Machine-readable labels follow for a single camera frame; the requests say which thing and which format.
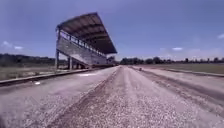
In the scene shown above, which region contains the roofed concrete grandstand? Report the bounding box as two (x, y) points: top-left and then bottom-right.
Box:
(54, 12), (118, 71)

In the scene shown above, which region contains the gravel running track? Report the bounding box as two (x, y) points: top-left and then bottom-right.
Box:
(0, 65), (224, 128)

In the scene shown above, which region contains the distant row of trees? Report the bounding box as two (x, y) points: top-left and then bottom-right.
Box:
(119, 56), (224, 66)

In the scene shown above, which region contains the concrete kerb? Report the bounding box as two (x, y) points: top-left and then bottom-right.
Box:
(0, 65), (116, 88)
(131, 65), (224, 79)

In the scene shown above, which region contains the grass field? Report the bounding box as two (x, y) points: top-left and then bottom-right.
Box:
(133, 63), (224, 76)

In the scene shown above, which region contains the dark tree line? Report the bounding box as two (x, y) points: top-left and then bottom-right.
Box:
(0, 53), (68, 68)

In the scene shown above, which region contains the dry grass strip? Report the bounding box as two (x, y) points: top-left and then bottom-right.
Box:
(0, 64), (69, 81)

